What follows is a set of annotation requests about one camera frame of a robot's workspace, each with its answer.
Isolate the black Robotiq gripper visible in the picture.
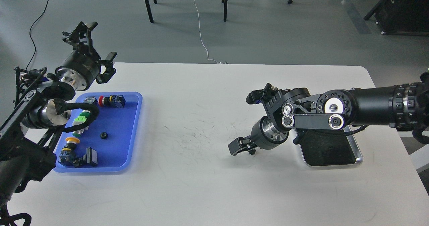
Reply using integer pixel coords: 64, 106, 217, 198
228, 116, 289, 156

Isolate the black gripper screen left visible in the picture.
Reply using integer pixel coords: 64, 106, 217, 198
55, 21, 117, 91

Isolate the black robot arm screen right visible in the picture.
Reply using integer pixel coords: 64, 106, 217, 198
228, 72, 429, 156

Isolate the silver metal tray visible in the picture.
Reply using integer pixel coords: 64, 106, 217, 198
293, 126, 363, 169

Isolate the blue plastic tray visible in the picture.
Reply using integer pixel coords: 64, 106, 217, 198
54, 92, 143, 173

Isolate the red emergency stop button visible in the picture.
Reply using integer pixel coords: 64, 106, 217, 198
98, 95, 126, 108

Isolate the black square push button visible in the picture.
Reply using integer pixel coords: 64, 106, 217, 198
72, 147, 98, 168

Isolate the black selector switch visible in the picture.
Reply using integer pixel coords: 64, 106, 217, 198
83, 96, 99, 106

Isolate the green push button switch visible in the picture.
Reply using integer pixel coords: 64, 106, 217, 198
72, 110, 90, 138

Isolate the black floor cable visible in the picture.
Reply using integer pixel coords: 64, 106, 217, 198
25, 0, 82, 73

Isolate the yellow push button switch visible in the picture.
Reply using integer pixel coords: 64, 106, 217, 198
58, 137, 80, 166

